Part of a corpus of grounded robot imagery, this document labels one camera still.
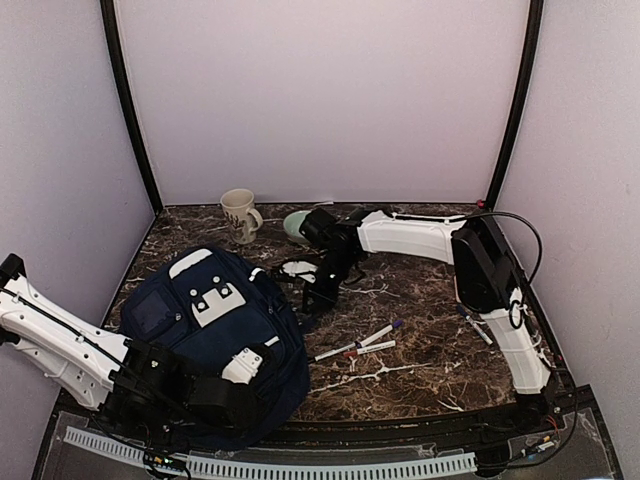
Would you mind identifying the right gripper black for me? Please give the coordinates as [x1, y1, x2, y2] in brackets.
[304, 249, 360, 311]

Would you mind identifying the black capped white marker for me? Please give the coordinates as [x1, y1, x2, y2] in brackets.
[311, 341, 361, 363]

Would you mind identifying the red capped white marker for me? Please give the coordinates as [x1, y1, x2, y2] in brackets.
[343, 340, 396, 358]

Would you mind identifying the purple capped white marker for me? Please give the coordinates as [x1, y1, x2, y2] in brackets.
[358, 320, 403, 347]

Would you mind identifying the navy blue student backpack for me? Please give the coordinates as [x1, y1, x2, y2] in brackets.
[119, 245, 310, 449]

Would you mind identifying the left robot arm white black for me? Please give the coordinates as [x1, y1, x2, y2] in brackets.
[1, 253, 264, 441]

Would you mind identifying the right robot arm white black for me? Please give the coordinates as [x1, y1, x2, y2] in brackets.
[290, 208, 558, 434]

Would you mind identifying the light green ceramic bowl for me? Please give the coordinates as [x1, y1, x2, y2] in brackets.
[283, 210, 310, 245]

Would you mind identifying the small circuit board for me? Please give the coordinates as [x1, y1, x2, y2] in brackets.
[142, 451, 186, 474]

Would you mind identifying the cream ceramic mug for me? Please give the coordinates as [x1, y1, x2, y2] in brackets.
[220, 188, 264, 245]

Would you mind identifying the blue capped thin pen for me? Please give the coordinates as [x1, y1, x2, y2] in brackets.
[456, 304, 493, 346]

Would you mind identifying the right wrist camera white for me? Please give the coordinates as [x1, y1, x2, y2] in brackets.
[272, 260, 318, 284]

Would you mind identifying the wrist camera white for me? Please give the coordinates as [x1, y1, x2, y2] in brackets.
[272, 260, 318, 284]
[221, 348, 264, 384]

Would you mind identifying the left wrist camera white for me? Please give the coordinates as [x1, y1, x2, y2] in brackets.
[221, 348, 264, 384]

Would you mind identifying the black front rail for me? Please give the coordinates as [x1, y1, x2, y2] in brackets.
[54, 389, 596, 454]

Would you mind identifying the white slotted cable duct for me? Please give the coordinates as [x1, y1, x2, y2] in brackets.
[63, 427, 478, 479]

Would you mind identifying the left black frame post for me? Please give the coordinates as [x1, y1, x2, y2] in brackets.
[99, 0, 164, 216]

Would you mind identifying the black frame post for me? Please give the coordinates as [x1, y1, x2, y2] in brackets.
[99, 0, 164, 216]
[484, 0, 545, 210]

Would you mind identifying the right black frame post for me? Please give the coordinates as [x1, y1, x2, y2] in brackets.
[484, 0, 545, 210]

